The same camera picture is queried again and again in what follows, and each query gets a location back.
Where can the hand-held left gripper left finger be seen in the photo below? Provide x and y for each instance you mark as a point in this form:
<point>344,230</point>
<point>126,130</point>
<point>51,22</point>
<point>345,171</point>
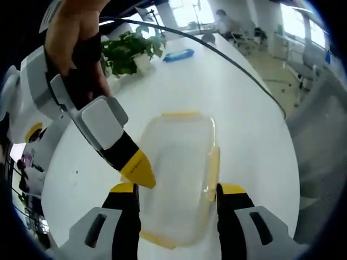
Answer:
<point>122,224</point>

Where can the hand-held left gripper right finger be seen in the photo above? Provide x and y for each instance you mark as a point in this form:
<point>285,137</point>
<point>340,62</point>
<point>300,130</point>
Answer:
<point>233,224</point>

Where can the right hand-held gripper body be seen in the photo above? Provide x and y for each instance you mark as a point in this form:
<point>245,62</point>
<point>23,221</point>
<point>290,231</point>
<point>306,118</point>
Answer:
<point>27,92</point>

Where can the clear plastic box yellow buckle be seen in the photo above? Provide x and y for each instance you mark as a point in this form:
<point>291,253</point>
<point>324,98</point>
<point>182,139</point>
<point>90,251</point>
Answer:
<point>176,162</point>

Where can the person's right hand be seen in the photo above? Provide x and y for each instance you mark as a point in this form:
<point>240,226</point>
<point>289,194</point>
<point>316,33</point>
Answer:
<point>67,35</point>

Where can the white paper cup pot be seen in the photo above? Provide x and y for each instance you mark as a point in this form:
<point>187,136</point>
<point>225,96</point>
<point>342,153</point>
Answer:
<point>141,62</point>

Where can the green potted plant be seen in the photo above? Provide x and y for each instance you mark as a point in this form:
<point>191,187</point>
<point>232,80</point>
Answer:
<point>124,51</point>

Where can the blue wet wipes pack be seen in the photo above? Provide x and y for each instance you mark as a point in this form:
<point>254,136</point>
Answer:
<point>179,55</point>

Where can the black tripod stand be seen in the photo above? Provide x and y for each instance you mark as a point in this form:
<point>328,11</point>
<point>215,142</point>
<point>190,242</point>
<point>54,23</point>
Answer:
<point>155,19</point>

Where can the grey office chair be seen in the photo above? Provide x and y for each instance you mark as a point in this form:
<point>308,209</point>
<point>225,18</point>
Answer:
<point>306,70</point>

